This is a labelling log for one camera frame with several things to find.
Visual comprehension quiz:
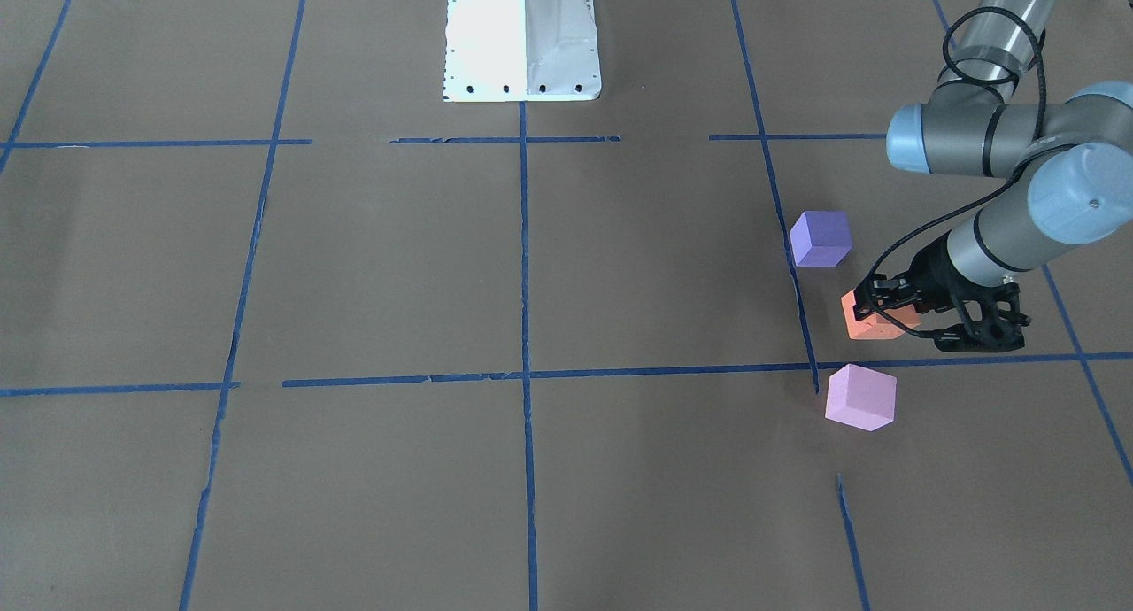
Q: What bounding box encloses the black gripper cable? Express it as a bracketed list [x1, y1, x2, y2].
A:
[866, 7, 1048, 339]

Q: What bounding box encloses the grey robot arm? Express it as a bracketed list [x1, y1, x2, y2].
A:
[842, 0, 1132, 353]

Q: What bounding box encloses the purple foam cube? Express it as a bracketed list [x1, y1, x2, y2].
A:
[789, 211, 854, 268]

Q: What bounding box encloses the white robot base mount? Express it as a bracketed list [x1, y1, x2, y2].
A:
[443, 0, 603, 103]

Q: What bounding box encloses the pink foam cube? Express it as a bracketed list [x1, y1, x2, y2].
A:
[825, 364, 898, 432]

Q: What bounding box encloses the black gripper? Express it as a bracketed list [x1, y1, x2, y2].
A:
[854, 239, 1031, 353]

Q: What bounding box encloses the orange foam cube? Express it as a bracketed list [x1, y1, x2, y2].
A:
[841, 290, 921, 340]

